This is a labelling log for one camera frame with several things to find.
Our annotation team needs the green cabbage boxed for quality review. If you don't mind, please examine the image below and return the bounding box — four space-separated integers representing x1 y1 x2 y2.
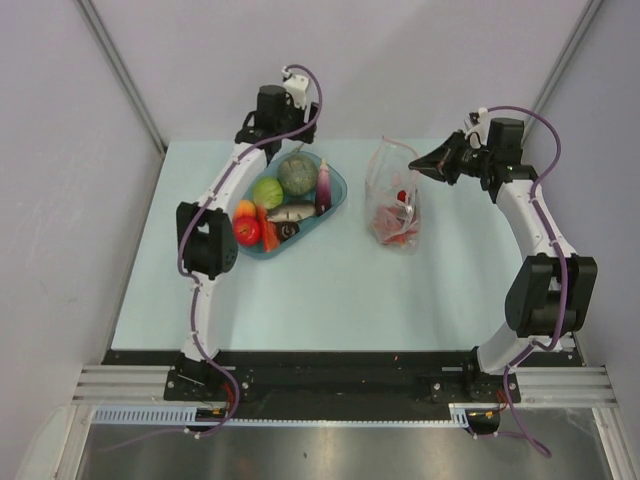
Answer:
252 177 284 210

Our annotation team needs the clear zip top bag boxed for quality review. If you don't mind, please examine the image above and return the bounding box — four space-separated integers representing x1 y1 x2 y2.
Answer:
364 137 421 252

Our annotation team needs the green striped melon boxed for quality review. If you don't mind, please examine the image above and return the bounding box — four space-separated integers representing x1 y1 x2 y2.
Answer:
277 150 319 197

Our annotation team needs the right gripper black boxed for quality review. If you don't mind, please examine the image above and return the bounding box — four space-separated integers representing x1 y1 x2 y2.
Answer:
410 130 495 187

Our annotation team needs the red cherry tomato bunch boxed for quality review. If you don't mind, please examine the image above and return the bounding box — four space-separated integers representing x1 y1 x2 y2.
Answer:
370 190 420 248

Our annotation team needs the right aluminium frame post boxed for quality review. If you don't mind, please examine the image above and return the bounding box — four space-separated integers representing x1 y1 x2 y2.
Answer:
509 0 606 151

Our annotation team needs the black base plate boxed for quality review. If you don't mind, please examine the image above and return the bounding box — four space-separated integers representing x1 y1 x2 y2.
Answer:
99 348 584 422

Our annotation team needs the red apple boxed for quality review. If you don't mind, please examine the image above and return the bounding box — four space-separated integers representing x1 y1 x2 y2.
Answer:
233 217 262 247

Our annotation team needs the purple eggplant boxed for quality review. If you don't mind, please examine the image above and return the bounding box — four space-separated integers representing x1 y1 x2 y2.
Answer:
315 159 332 216

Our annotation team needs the teal plastic tray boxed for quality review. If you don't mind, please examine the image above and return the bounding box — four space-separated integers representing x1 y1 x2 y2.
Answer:
239 151 347 259

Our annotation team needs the left aluminium frame post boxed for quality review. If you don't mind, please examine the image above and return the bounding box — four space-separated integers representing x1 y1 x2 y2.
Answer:
73 0 168 158

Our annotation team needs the orange peach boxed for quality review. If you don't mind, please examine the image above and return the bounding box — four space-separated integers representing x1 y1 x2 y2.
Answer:
233 199 257 221

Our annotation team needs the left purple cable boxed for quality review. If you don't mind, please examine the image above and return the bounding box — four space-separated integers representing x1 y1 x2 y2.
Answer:
97 63 326 454

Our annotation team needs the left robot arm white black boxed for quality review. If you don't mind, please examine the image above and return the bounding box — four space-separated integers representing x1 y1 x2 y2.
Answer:
174 74 321 400

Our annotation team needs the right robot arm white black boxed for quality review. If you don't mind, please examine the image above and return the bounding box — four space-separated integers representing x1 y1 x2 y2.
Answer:
408 106 598 401

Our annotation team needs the grey fish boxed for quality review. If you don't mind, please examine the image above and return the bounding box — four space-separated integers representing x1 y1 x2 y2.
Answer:
266 200 316 223

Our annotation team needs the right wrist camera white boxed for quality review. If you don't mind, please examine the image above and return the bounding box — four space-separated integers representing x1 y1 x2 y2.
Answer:
464 107 490 149

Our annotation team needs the light blue cable duct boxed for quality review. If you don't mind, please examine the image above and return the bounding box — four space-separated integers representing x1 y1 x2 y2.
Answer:
92 404 498 430

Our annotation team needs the aluminium rail front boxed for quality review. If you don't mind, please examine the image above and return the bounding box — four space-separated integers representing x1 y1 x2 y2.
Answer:
73 365 618 408

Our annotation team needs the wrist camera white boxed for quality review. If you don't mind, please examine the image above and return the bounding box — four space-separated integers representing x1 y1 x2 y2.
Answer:
464 107 490 149
281 67 310 110

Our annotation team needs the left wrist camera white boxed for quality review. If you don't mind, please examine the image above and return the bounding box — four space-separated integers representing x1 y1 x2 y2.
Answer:
281 67 310 110

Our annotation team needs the aluminium frame post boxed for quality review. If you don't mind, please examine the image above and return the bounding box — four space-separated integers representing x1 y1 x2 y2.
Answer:
73 0 168 158
509 0 606 151

